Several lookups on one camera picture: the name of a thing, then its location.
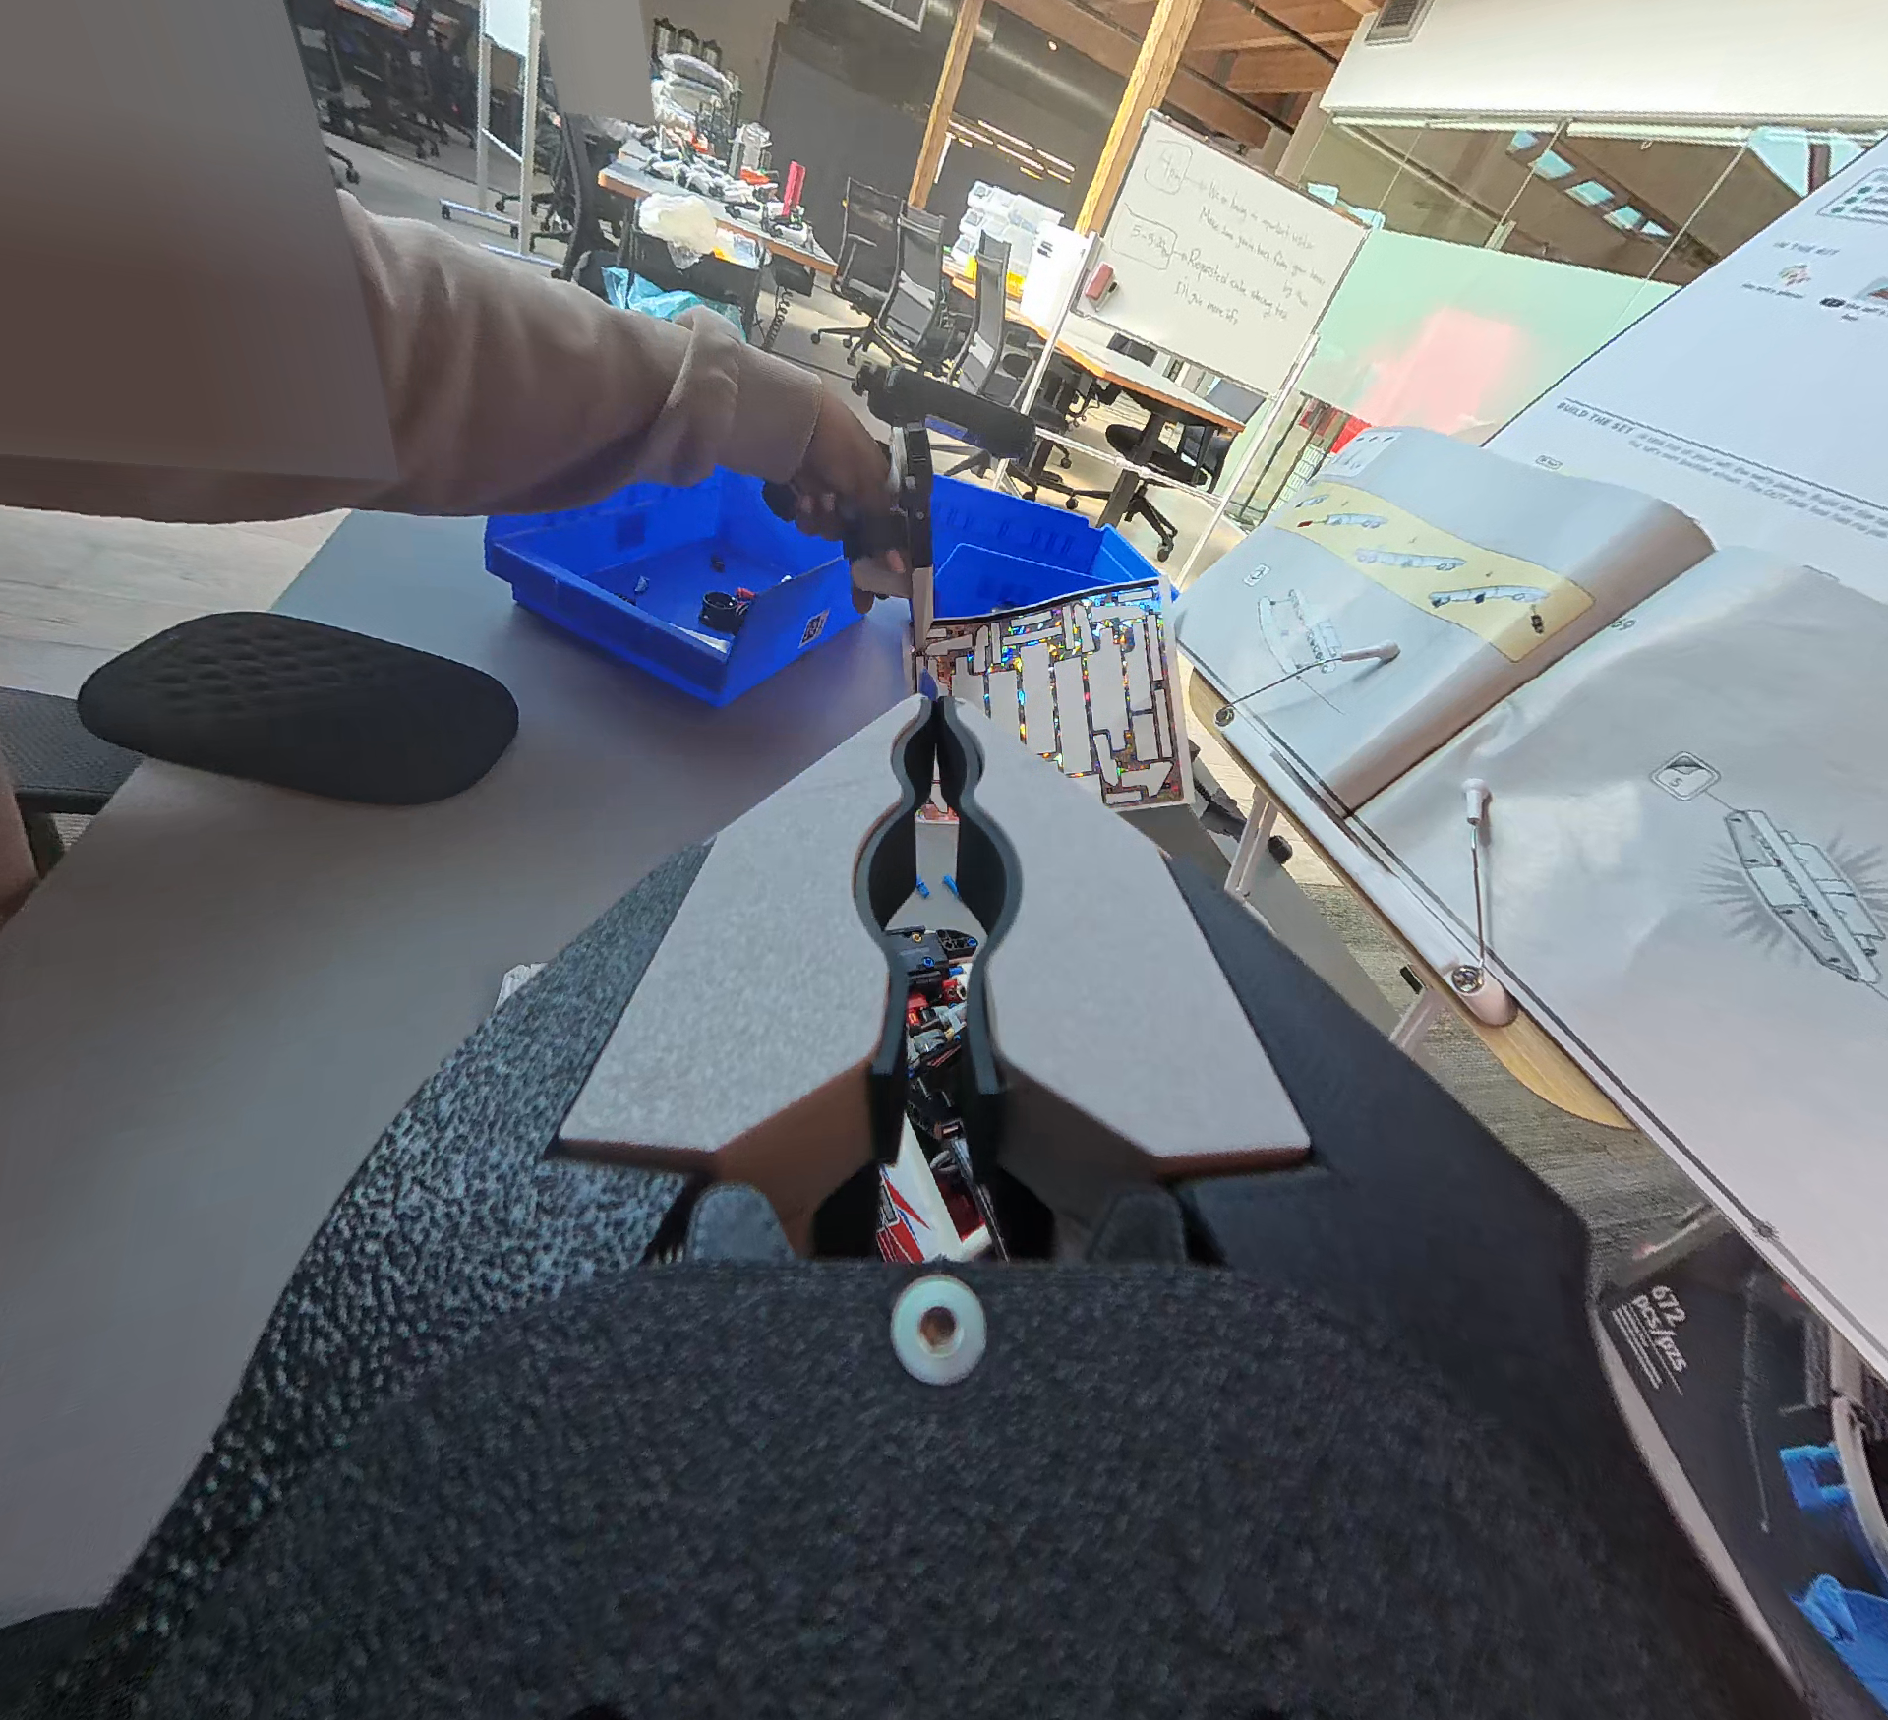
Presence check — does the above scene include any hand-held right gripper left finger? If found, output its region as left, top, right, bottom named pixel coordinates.
left=557, top=694, right=945, bottom=1257

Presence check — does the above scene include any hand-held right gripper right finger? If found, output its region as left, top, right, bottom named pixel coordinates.
left=941, top=694, right=1316, bottom=1257

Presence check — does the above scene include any holographic sticker sheet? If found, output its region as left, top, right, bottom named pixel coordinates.
left=904, top=581, right=1195, bottom=813

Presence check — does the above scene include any toy brick race car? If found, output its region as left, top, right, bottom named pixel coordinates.
left=874, top=864, right=1013, bottom=1265

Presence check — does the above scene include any person's left forearm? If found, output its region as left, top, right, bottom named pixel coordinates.
left=0, top=191, right=828, bottom=527

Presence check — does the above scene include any person's left hand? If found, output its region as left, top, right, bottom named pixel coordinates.
left=767, top=391, right=920, bottom=617

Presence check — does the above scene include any black office chair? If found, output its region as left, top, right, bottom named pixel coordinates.
left=943, top=228, right=1042, bottom=416
left=815, top=179, right=949, bottom=369

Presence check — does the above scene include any blue plastic bin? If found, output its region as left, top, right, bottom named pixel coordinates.
left=900, top=474, right=1175, bottom=638
left=484, top=466, right=872, bottom=712

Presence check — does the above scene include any rolling whiteboard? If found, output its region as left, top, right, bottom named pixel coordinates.
left=1092, top=113, right=1371, bottom=401

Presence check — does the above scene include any wooden work table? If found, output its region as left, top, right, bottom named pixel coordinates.
left=597, top=157, right=834, bottom=276

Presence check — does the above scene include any wooden book stand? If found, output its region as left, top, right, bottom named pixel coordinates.
left=1187, top=658, right=1631, bottom=1132

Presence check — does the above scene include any open instruction booklet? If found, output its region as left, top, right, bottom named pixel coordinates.
left=1175, top=426, right=1888, bottom=1033

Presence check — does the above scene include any black chair armrest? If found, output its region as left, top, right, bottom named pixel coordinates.
left=78, top=611, right=521, bottom=807

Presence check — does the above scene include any toy race car box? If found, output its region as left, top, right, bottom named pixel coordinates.
left=1593, top=1219, right=1888, bottom=1720

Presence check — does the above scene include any white instruction board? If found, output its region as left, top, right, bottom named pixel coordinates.
left=1217, top=133, right=1888, bottom=1375

